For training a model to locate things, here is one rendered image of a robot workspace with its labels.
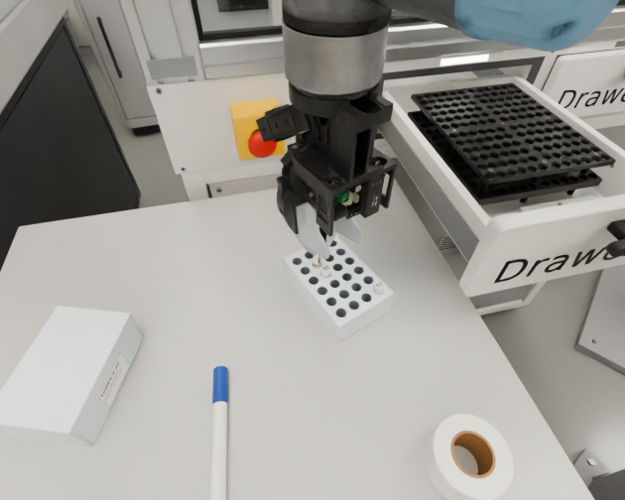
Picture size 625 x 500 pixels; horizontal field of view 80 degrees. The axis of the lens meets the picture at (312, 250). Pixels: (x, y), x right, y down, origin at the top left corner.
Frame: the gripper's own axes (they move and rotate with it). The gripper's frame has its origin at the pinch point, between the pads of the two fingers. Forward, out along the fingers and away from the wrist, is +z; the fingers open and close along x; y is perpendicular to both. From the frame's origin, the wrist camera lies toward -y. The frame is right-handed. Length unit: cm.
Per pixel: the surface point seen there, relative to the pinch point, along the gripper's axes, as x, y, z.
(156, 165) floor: 7, -158, 84
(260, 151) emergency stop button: 1.6, -16.2, -3.0
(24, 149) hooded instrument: -30, -70, 14
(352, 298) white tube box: 0.5, 7.1, 4.3
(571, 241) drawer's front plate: 19.2, 18.8, -4.7
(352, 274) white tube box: 2.7, 4.2, 4.3
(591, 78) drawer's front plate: 58, -1, -5
